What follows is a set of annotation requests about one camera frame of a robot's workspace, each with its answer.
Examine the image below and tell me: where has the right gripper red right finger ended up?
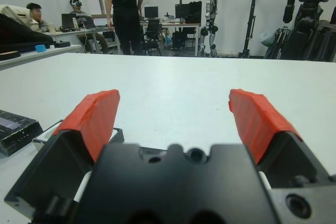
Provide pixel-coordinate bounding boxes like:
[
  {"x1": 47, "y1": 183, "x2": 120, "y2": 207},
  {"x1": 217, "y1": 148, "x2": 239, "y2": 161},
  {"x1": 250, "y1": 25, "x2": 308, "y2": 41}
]
[{"x1": 228, "y1": 89, "x2": 330, "y2": 189}]

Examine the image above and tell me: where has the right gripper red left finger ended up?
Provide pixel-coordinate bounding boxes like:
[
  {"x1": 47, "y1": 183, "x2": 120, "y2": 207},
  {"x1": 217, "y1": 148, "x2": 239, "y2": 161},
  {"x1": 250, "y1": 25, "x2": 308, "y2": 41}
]
[{"x1": 4, "y1": 89, "x2": 121, "y2": 219}]

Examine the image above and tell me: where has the glossy black box lid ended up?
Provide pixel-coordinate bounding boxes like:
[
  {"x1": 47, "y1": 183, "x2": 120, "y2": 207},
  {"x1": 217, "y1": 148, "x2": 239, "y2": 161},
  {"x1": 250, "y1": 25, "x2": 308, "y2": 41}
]
[{"x1": 0, "y1": 109, "x2": 44, "y2": 157}]

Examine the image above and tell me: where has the white box with black rim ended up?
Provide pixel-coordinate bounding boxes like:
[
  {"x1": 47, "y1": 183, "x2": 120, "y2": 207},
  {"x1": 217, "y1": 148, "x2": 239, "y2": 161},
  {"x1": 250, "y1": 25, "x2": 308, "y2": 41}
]
[{"x1": 32, "y1": 120, "x2": 124, "y2": 153}]

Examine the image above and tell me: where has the white side desk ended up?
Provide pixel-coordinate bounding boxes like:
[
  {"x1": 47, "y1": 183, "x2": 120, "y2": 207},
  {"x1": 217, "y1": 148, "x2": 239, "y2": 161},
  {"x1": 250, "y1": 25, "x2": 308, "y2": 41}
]
[{"x1": 0, "y1": 44, "x2": 82, "y2": 71}]

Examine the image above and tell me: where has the black folded cart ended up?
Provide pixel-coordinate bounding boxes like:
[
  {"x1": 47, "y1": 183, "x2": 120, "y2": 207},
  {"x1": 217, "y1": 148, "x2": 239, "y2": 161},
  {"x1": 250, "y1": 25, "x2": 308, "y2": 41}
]
[{"x1": 263, "y1": 26, "x2": 298, "y2": 60}]

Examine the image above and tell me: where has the pale green plastic bag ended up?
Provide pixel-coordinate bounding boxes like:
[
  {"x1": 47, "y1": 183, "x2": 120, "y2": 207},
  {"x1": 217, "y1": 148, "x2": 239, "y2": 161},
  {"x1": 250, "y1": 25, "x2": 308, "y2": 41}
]
[{"x1": 259, "y1": 30, "x2": 277, "y2": 48}]

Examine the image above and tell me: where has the long white desk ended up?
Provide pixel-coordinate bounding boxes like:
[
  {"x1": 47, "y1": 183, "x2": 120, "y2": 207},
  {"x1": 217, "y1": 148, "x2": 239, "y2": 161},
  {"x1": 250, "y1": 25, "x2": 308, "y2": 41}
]
[{"x1": 49, "y1": 25, "x2": 122, "y2": 55}]

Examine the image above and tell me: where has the black gantry stand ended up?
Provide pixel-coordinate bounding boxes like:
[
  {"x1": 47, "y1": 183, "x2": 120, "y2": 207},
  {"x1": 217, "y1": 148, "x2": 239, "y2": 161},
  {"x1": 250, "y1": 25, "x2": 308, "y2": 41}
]
[{"x1": 238, "y1": 0, "x2": 259, "y2": 59}]

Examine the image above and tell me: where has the black laptop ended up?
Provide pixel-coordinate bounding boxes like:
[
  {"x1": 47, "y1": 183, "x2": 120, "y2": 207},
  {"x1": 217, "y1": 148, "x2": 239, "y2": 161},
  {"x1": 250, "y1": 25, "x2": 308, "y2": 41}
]
[{"x1": 61, "y1": 13, "x2": 77, "y2": 29}]

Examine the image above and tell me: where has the black office chair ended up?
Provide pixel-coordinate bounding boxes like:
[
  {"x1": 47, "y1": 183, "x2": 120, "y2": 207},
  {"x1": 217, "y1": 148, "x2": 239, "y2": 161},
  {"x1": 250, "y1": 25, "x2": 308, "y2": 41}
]
[{"x1": 142, "y1": 18, "x2": 164, "y2": 56}]

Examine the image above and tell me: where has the seated man with VR headset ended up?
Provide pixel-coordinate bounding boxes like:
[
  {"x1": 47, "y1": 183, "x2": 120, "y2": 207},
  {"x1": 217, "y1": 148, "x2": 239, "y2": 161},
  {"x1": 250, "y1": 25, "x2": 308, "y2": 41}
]
[{"x1": 68, "y1": 0, "x2": 110, "y2": 54}]

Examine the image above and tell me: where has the black and wood disc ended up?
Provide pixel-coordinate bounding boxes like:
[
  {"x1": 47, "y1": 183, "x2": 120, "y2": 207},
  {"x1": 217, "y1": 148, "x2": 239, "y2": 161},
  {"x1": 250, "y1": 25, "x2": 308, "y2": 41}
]
[{"x1": 0, "y1": 50, "x2": 22, "y2": 61}]

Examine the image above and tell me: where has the black backpack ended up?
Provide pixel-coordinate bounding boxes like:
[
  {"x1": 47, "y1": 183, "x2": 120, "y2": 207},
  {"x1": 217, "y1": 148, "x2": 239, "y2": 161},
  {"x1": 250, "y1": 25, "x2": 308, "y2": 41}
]
[{"x1": 171, "y1": 30, "x2": 187, "y2": 52}]

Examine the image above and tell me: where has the seated man in beige jacket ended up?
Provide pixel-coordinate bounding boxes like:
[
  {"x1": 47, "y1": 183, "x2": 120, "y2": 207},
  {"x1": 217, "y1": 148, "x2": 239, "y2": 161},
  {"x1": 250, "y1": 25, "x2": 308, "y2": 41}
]
[{"x1": 26, "y1": 2, "x2": 56, "y2": 35}]

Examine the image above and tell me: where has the black bag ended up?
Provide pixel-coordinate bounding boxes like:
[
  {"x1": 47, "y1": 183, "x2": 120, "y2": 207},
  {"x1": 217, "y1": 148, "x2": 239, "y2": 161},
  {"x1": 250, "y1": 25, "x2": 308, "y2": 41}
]
[{"x1": 0, "y1": 13, "x2": 55, "y2": 53}]

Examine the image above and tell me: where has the silver humanoid robot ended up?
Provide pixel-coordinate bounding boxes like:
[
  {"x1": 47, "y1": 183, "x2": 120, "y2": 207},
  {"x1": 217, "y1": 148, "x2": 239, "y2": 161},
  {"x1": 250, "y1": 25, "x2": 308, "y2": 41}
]
[{"x1": 199, "y1": 0, "x2": 219, "y2": 57}]

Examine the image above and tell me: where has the standing person in black clothes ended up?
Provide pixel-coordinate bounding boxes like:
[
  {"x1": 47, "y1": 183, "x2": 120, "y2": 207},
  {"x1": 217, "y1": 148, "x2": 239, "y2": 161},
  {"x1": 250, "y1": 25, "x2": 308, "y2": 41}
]
[{"x1": 102, "y1": 0, "x2": 146, "y2": 56}]

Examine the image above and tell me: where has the small black monitor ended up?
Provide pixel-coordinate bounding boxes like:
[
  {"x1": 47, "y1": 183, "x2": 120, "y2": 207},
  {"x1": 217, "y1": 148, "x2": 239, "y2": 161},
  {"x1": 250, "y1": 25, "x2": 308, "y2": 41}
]
[{"x1": 144, "y1": 6, "x2": 159, "y2": 19}]

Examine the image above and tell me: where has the wood-edged desk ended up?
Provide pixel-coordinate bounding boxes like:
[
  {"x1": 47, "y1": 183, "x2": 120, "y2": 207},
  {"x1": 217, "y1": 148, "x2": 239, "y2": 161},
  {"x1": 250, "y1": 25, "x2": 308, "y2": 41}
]
[{"x1": 140, "y1": 20, "x2": 202, "y2": 57}]

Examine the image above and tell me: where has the large black monitor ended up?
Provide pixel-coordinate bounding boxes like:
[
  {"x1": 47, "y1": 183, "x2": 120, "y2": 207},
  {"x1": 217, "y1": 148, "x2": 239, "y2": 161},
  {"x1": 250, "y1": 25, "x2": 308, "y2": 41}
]
[{"x1": 174, "y1": 1, "x2": 203, "y2": 25}]

